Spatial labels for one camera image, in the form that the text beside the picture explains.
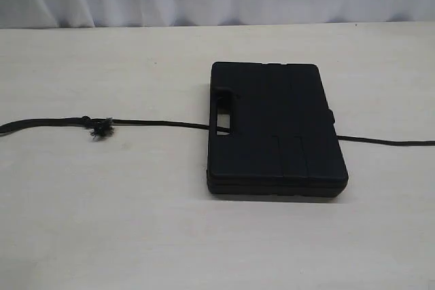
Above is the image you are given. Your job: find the black plastic carrying case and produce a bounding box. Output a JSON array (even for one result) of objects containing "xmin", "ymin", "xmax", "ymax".
[{"xmin": 207, "ymin": 62, "xmax": 349, "ymax": 198}]

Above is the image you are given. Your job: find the black braided rope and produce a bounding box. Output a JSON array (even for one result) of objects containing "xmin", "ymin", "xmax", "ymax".
[{"xmin": 0, "ymin": 115, "xmax": 435, "ymax": 149}]

